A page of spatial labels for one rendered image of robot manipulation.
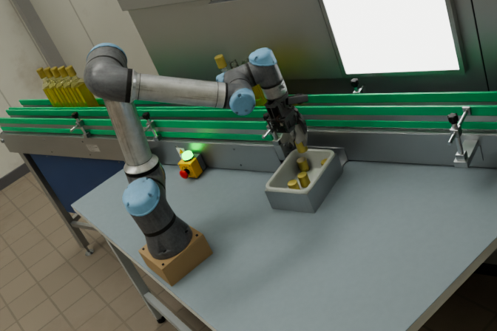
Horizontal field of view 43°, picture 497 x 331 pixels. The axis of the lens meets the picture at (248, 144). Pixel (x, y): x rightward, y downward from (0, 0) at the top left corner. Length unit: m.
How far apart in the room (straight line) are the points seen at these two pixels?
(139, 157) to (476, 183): 1.03
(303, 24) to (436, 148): 0.62
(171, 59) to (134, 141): 0.82
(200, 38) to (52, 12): 2.68
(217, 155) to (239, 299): 0.73
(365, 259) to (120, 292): 1.87
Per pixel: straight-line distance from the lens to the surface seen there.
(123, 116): 1.94
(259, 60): 1.90
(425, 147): 2.06
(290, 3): 2.20
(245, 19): 2.33
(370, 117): 2.09
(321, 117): 2.18
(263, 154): 2.27
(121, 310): 3.33
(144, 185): 1.96
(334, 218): 2.00
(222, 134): 2.35
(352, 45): 2.17
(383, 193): 2.03
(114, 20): 5.30
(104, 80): 1.77
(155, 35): 2.72
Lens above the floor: 1.99
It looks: 29 degrees down
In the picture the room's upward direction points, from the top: 23 degrees counter-clockwise
